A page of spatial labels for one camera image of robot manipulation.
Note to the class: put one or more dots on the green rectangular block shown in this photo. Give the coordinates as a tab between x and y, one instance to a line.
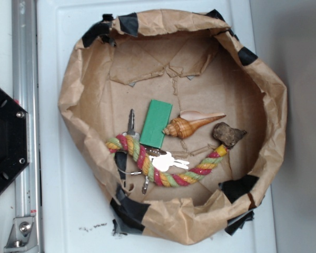
156	120

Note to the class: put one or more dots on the orange spiral seashell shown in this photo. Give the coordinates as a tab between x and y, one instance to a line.
189	121

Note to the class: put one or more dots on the silver key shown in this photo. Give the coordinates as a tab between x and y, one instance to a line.
130	127

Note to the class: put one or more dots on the brown rough rock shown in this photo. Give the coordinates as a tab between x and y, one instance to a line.
227	135

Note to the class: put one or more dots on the brown paper bag bin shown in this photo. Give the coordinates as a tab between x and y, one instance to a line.
194	62

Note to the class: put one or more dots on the white plastic tray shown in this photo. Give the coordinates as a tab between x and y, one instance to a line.
76	215

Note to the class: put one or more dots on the multicoloured twisted rope toy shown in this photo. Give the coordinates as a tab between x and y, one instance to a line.
145	165

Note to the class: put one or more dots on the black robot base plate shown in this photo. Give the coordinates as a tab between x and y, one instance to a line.
13	140

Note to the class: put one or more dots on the metal corner bracket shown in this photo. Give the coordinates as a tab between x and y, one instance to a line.
23	236

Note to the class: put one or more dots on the aluminium extrusion rail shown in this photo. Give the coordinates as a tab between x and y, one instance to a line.
25	91

